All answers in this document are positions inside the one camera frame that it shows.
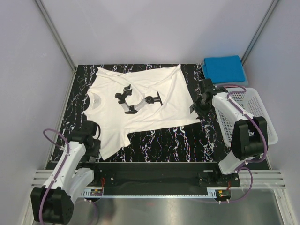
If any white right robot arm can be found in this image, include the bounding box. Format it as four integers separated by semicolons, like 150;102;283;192
190;79;268;186

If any white slotted cable duct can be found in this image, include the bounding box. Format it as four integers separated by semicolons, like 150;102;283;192
80;188;216;199

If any left aluminium corner post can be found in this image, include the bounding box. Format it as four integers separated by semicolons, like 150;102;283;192
33;0;77;73

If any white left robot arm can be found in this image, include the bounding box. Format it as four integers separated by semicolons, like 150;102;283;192
30;120;101;225

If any white plastic laundry basket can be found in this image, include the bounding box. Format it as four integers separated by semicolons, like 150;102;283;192
213;88;278;147

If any aluminium frame rail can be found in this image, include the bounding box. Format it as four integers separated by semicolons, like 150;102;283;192
31;170;286;189

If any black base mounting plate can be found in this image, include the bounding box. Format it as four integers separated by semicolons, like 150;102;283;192
79;162;240;193

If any white t-shirt with print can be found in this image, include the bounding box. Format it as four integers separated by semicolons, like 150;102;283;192
84;65;199;160

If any aluminium corner post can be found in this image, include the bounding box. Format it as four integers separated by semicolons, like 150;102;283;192
241;0;281;65
33;0;77;73

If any right aluminium corner post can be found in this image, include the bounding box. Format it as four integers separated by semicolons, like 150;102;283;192
241;0;281;65

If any folded blue t-shirt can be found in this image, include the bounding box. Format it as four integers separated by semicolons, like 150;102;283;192
203;55;246;84

